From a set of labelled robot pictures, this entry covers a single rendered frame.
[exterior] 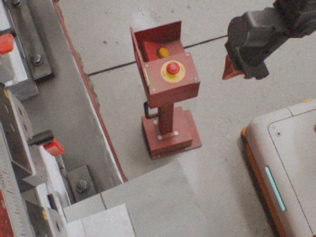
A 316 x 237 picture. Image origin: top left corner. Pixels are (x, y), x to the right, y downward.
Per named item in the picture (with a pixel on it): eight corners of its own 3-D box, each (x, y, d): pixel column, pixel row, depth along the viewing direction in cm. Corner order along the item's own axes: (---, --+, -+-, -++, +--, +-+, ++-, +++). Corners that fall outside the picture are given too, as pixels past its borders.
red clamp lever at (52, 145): (68, 153, 69) (52, 137, 60) (45, 162, 69) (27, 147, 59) (64, 144, 70) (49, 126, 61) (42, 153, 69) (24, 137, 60)
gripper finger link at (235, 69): (216, 88, 89) (240, 66, 81) (205, 62, 91) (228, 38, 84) (239, 86, 92) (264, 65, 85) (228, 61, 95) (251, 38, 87)
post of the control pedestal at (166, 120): (173, 131, 178) (175, 81, 128) (161, 134, 178) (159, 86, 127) (169, 121, 180) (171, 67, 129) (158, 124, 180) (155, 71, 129)
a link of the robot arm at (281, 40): (302, 34, 75) (290, 10, 77) (276, 33, 71) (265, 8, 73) (278, 54, 80) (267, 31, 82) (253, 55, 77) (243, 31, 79)
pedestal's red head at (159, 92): (197, 97, 126) (202, 71, 109) (150, 110, 124) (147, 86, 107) (179, 44, 132) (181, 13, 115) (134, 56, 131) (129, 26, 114)
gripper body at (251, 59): (242, 81, 82) (265, 61, 76) (224, 40, 85) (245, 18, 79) (265, 79, 85) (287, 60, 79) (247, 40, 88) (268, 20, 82)
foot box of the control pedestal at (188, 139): (202, 146, 188) (204, 139, 177) (152, 160, 186) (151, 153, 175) (189, 109, 195) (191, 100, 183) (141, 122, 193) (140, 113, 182)
